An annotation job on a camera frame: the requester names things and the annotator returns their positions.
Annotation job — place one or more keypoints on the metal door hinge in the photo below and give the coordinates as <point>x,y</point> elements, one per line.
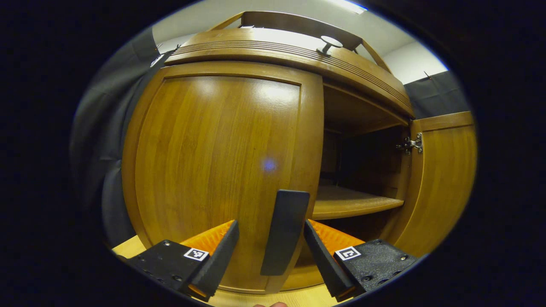
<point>411,144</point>

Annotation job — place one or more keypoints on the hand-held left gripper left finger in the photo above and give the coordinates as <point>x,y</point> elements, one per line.
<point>215,266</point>

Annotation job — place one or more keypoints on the black round drawer knob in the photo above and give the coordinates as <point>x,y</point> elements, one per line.
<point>330,42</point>

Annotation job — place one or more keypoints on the wooden cabinet drawer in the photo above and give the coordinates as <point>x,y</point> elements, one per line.
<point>273,47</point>

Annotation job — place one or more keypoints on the wooden shoe cabinet door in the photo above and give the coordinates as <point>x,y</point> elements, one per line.
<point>213,162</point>
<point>443,183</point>

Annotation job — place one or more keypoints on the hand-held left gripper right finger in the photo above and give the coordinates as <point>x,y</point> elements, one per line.
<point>326,264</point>

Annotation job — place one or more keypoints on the wooden double-door shoe cabinet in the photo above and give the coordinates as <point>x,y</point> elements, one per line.
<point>375,162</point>

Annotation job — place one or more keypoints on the wooden inner shelf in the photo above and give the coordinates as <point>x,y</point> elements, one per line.
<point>354,202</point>

